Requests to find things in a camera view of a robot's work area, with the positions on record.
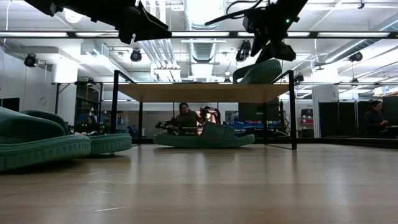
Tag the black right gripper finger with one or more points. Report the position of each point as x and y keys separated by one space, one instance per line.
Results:
x=257 y=43
x=281 y=51

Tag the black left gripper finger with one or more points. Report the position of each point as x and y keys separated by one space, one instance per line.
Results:
x=152 y=29

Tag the green rubber slide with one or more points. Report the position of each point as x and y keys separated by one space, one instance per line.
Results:
x=199 y=141
x=261 y=73
x=43 y=152
x=112 y=143

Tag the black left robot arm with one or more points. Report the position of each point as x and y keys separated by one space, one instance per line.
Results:
x=93 y=7

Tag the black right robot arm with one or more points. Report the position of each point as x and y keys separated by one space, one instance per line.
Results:
x=292 y=7

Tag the black metal rack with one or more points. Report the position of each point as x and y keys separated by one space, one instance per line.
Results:
x=101 y=105

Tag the person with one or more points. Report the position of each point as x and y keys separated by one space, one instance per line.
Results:
x=373 y=121
x=186 y=119

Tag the black ceiling camera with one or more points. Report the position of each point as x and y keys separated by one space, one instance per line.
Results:
x=356 y=56
x=30 y=60
x=136 y=55
x=243 y=51

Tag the silver ventilation duct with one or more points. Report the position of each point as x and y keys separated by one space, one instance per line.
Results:
x=203 y=49

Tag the wooden shelf black metal frame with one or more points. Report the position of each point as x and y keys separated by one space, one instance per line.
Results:
x=202 y=92

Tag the black partition wall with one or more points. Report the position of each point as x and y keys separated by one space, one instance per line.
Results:
x=339 y=119

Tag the black metal rig frame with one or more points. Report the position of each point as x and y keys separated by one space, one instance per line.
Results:
x=342 y=141

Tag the black wall screen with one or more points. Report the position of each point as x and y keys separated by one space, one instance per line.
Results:
x=9 y=104

